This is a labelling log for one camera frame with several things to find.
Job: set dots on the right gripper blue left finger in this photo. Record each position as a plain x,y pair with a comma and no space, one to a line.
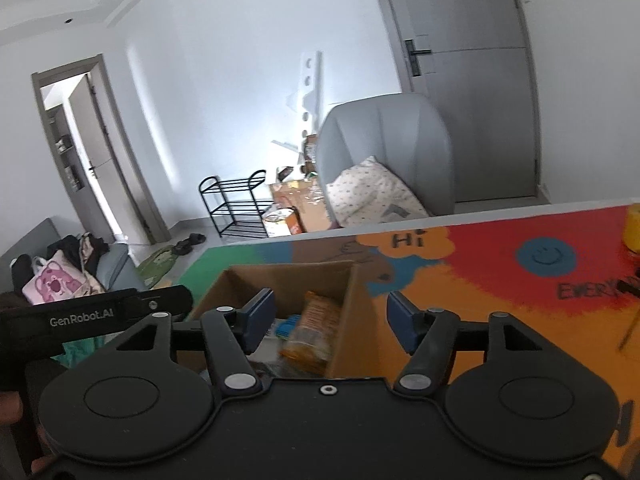
256,318

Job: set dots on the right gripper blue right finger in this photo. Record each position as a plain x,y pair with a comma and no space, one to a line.
406,321

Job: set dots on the beige cracker pack with barcode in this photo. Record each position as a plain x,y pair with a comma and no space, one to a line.
309,348

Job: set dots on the blue snack packet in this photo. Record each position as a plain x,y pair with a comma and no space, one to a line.
283,328

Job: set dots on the pink bear bag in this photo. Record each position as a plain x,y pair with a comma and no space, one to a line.
55,279

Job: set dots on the brown cardboard box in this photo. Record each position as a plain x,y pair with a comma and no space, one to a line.
355,351

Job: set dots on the hand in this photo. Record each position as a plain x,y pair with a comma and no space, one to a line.
22,384

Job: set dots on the black slippers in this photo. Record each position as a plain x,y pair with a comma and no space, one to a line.
185,246

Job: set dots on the grey sofa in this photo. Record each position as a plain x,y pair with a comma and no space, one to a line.
110,264

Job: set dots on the black shoe rack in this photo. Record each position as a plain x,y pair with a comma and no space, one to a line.
233,206

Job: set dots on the brown paper bags pile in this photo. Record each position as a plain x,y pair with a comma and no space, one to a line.
295,185

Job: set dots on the white dotted pillow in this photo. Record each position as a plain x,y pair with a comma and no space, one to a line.
369,193

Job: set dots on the grey armchair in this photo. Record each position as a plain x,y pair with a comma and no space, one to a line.
404,132

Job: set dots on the black clothes hanger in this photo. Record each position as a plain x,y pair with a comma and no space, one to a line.
628,334

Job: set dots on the white perforated board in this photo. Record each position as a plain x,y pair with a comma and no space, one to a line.
305,101

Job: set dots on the yellow tape roll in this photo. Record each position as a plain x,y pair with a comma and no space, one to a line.
631,230

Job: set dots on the grey door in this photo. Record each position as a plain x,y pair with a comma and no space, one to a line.
471,59

